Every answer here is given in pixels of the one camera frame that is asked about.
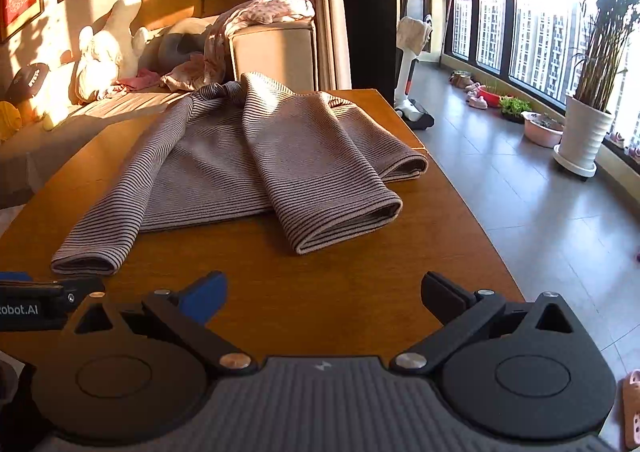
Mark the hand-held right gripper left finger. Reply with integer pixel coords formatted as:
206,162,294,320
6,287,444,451
60,271,258,378

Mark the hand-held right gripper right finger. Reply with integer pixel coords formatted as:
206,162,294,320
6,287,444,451
390,271,588,375

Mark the grey striped shirt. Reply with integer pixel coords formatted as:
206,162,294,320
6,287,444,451
50,72,430,277

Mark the yellow plush toy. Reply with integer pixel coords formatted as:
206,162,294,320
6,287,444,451
0,101,23,143

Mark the pink basin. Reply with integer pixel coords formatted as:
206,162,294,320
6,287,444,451
521,111,565,149

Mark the brown football pillow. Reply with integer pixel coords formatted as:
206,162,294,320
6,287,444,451
5,63,51,108

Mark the small green plant tray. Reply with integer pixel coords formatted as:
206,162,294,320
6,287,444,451
499,96,533,124

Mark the red basin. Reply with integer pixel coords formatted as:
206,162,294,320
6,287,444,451
475,84,503,108

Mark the small pink cloth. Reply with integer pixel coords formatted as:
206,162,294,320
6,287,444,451
116,69,163,93

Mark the white upright floor washer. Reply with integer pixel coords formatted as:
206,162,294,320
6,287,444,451
392,0,436,130

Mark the pink slipper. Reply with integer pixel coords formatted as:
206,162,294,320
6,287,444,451
622,369,640,450

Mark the white plush toy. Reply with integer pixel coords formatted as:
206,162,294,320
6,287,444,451
75,0,151,105

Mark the beige sofa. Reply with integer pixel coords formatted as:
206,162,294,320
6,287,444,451
0,0,321,210

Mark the grey plush toy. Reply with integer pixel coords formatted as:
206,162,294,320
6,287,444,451
137,17,221,73

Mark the pink floral blanket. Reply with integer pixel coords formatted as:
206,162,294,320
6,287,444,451
161,0,317,93

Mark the dark curtain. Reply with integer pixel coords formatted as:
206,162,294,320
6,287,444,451
336,0,398,90

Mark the tall green plant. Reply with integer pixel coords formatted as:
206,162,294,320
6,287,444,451
570,0,640,108

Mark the beige curtain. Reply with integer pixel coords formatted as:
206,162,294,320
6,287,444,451
310,0,353,92

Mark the black window frame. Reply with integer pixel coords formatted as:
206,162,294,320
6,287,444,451
445,0,640,155

